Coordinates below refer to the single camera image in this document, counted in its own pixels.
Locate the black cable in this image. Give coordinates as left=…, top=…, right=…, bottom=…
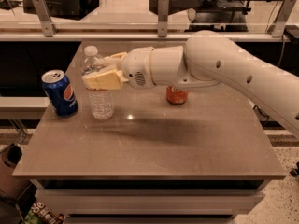
left=252, top=105, right=270, bottom=124

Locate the grey table drawer unit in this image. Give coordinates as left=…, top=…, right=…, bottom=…
left=36, top=189, right=264, bottom=219

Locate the clear plastic water bottle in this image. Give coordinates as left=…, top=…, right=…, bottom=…
left=80, top=46, right=114, bottom=120

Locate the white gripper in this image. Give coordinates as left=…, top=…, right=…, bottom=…
left=82, top=47, right=154, bottom=90

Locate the blue pepsi can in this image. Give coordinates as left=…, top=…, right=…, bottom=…
left=42, top=70, right=78, bottom=117

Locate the metal rail bracket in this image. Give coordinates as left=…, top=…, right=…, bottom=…
left=269, top=0, right=297, bottom=38
left=157, top=0, right=169, bottom=37
left=32, top=0, right=56, bottom=37

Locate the orange coca-cola can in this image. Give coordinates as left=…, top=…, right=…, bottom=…
left=166, top=86, right=188, bottom=105

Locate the green snack package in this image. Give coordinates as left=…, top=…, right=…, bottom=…
left=24, top=201, right=65, bottom=224

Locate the black office chair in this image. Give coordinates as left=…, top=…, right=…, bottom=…
left=149, top=0, right=286, bottom=33

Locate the right metal rail bracket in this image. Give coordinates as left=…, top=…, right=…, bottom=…
left=269, top=0, right=297, bottom=38

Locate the brown bin on floor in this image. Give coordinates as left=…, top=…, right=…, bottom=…
left=0, top=144, right=35, bottom=205

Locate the middle metal rail bracket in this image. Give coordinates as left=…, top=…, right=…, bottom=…
left=157, top=0, right=169, bottom=37

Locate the left metal rail bracket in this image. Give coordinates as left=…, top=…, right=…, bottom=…
left=32, top=0, right=56, bottom=37

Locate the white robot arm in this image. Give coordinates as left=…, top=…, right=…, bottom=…
left=82, top=31, right=299, bottom=137

